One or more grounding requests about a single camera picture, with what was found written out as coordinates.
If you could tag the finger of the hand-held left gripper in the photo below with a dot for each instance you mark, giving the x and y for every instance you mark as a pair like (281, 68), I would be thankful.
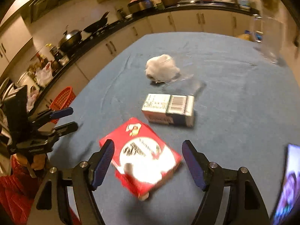
(62, 112)
(68, 127)

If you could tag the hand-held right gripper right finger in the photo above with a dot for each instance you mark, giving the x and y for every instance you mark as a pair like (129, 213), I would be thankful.
(192, 164)

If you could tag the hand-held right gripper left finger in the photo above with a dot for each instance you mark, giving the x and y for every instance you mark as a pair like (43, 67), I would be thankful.
(103, 161)

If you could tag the red plastic basket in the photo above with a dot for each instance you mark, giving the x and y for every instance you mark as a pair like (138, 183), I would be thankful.
(63, 98)

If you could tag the red cardboard box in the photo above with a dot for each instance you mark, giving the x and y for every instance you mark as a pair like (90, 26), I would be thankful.
(140, 154)

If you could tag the white teal small carton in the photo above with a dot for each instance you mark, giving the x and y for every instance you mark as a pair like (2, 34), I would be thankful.
(164, 105)

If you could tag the white tissue bag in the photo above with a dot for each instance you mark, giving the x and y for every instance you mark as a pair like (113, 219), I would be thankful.
(161, 68)

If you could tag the person's left forearm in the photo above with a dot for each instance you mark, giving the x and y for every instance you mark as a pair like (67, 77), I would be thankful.
(16, 196)

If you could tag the person's left hand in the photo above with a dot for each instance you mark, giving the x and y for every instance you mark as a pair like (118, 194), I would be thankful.
(37, 163)

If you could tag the white plastic bag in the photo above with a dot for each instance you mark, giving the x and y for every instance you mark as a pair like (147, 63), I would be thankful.
(44, 73)

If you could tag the small steel pot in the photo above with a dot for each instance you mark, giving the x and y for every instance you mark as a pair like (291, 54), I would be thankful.
(62, 59)

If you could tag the row of seasoning bottles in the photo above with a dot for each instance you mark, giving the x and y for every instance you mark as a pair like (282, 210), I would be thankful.
(41, 56)

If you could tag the blue tablecloth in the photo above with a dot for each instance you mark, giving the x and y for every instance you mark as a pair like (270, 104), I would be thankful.
(234, 110)

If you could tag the steel wok with lid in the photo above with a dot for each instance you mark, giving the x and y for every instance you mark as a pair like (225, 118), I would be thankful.
(70, 38)

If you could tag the clear plastic wrapper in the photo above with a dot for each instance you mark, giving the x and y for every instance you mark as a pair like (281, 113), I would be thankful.
(192, 84)

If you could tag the black wok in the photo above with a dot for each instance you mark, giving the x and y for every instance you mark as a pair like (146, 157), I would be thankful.
(96, 25)

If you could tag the black smartphone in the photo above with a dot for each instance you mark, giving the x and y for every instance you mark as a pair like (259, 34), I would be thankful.
(289, 187)

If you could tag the range hood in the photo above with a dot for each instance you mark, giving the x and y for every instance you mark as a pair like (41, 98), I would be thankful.
(58, 2)

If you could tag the small steel kettle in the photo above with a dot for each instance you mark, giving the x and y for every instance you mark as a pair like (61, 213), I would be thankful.
(120, 13)

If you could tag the steel rice cooker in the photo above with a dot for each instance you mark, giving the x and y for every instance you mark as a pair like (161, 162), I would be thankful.
(140, 4)

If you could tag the yellow bag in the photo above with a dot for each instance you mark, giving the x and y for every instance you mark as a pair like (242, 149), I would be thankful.
(245, 37)

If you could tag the cream lower kitchen cabinets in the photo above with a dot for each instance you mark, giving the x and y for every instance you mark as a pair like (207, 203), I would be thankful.
(187, 21)

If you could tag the clear glass mug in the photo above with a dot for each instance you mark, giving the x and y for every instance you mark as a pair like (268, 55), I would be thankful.
(269, 39)

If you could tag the brown cooking pot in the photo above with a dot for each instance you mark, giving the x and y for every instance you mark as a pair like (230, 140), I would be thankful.
(170, 1)

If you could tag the black kitchen countertop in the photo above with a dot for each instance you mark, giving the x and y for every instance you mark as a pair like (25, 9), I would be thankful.
(211, 5)

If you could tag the pan with glass lid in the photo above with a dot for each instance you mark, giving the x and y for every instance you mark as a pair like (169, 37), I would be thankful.
(188, 1)

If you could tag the dried plant bundle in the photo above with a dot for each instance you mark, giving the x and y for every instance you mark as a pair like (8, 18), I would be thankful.
(269, 0)

